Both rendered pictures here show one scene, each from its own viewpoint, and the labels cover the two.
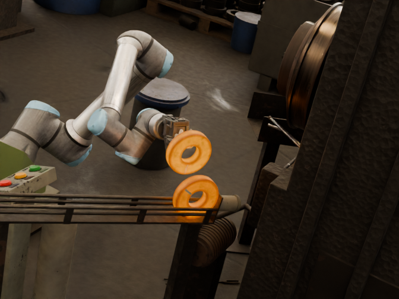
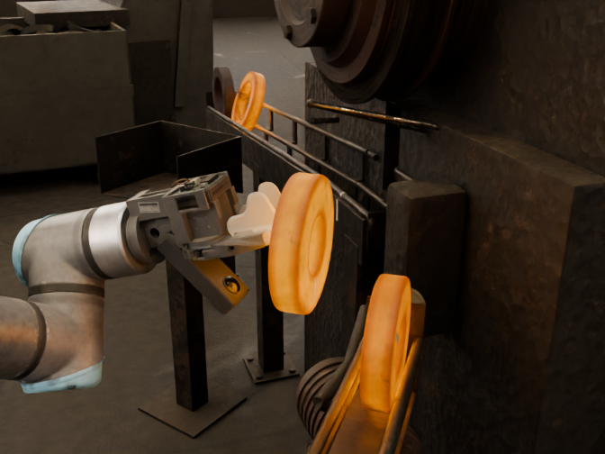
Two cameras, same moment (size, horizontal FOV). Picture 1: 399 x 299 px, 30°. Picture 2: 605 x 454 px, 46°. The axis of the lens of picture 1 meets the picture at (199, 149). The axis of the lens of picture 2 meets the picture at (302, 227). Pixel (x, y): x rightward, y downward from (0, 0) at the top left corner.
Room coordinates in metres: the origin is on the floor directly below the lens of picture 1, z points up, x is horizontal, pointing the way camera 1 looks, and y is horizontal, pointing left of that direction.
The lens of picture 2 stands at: (1.68, 0.53, 1.14)
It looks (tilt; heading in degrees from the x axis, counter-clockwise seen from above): 22 degrees down; 318
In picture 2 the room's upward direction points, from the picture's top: straight up
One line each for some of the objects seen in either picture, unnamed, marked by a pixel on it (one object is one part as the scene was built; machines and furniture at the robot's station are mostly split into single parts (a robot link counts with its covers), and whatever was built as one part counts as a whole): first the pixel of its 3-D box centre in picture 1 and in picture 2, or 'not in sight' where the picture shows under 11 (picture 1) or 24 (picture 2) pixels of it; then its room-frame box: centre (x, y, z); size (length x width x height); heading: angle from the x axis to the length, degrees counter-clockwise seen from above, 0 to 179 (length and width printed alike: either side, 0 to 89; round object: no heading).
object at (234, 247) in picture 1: (260, 176); (178, 279); (3.06, -0.31, 0.36); 0.26 x 0.20 x 0.72; 12
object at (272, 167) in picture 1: (271, 199); (424, 258); (2.30, -0.29, 0.68); 0.11 x 0.08 x 0.24; 67
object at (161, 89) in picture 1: (154, 124); not in sight; (3.64, 0.27, 0.22); 0.32 x 0.32 x 0.43
